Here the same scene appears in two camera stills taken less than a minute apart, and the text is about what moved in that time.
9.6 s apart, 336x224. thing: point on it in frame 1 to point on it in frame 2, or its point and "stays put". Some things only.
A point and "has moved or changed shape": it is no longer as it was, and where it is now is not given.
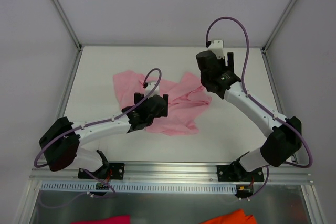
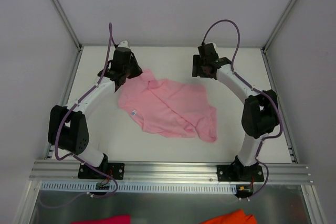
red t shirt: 122,219 stays put
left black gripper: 165,105 to 121,76
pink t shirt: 187,99 has moved or changed shape
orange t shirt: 238,217 stays put
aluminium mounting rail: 183,172 stays put
